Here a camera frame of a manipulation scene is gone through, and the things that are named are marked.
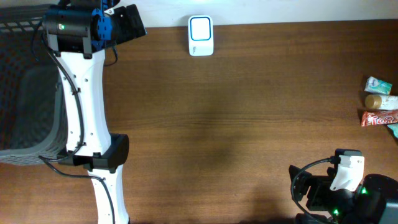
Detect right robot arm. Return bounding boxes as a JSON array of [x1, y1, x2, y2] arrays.
[[289, 149, 397, 224]]

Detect white barcode scanner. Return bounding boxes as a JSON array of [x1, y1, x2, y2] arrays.
[[188, 15, 214, 57]]

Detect white Pantene tube gold cap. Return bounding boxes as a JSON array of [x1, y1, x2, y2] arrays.
[[365, 95, 397, 110]]

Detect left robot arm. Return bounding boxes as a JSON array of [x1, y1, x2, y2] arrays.
[[42, 0, 146, 223]]

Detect red white snack bar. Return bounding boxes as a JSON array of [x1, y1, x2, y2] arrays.
[[361, 110, 397, 127]]

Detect teal tissue packet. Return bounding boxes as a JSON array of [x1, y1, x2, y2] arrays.
[[387, 123, 398, 139]]

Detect green white tissue packet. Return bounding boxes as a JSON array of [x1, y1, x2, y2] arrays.
[[364, 77, 392, 95]]

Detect grey plastic mesh basket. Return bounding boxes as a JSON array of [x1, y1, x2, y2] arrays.
[[1, 4, 67, 166]]

